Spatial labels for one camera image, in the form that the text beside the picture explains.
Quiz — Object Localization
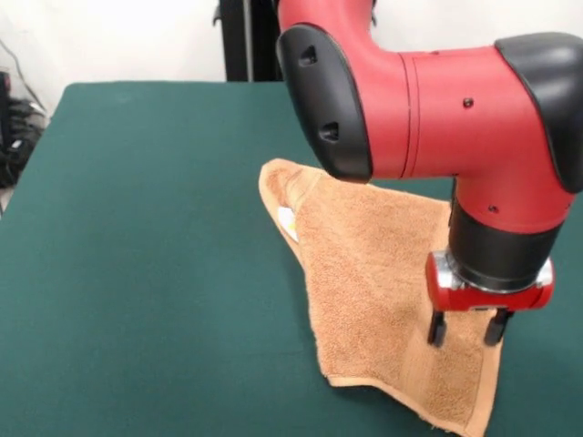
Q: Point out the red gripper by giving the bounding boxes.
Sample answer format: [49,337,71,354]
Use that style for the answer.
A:
[425,268,557,350]

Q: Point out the dark green table cloth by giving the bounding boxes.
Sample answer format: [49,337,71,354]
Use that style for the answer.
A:
[0,80,583,437]

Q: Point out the tan terry towel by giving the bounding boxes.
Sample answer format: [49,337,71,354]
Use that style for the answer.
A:
[258,158,505,437]

